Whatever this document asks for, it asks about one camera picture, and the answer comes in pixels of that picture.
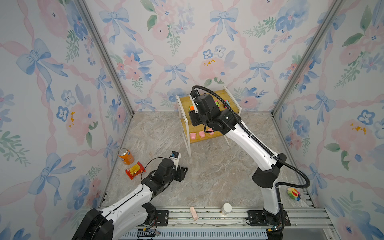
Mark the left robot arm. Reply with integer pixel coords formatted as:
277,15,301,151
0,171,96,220
72,157,188,240

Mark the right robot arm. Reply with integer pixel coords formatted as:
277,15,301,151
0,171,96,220
189,91,311,231

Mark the pink eraser block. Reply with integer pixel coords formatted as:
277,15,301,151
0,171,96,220
190,207,199,221

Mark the red snack packet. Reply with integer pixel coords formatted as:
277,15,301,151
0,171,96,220
126,162,146,180

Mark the orange soda can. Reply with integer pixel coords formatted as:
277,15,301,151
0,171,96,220
118,148,135,165

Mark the white bottle cap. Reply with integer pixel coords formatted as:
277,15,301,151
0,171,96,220
221,203,233,216

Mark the colourful flower toy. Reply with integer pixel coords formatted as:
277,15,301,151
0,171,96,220
287,187,301,201

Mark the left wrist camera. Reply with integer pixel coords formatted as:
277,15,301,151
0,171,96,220
169,151,181,170

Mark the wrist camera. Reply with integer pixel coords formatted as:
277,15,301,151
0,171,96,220
190,90,200,114
169,151,181,170

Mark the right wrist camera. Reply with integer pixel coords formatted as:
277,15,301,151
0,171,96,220
190,90,200,114

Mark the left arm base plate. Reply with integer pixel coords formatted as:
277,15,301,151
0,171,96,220
143,210,169,227

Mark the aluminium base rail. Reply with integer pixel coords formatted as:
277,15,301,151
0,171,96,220
77,205,334,240

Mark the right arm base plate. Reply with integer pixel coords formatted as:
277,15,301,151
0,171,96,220
246,209,291,231

